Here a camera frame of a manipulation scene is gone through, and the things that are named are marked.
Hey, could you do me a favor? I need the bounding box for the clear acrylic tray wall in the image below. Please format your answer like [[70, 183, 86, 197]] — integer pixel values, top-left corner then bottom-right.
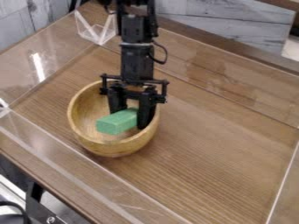
[[0, 107, 191, 224]]

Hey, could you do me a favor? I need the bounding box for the brown wooden bowl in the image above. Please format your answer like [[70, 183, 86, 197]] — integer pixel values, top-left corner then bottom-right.
[[67, 80, 160, 158]]

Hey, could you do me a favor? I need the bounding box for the black metal table leg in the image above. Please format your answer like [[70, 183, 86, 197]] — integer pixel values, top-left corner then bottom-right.
[[26, 182, 60, 224]]

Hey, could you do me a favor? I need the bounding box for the clear acrylic corner bracket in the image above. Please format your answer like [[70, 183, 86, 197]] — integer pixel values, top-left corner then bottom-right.
[[75, 10, 118, 46]]

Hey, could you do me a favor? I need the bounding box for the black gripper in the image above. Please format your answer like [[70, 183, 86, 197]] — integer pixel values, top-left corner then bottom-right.
[[99, 43, 170, 130]]

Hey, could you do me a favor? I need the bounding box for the black cable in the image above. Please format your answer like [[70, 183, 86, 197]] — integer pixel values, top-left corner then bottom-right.
[[0, 200, 31, 224]]

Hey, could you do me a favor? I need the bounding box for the green rectangular block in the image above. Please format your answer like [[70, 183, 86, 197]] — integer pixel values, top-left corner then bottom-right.
[[96, 108, 138, 135]]

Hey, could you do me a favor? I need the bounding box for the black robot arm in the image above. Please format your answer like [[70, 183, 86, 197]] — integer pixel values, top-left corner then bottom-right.
[[98, 0, 170, 130]]

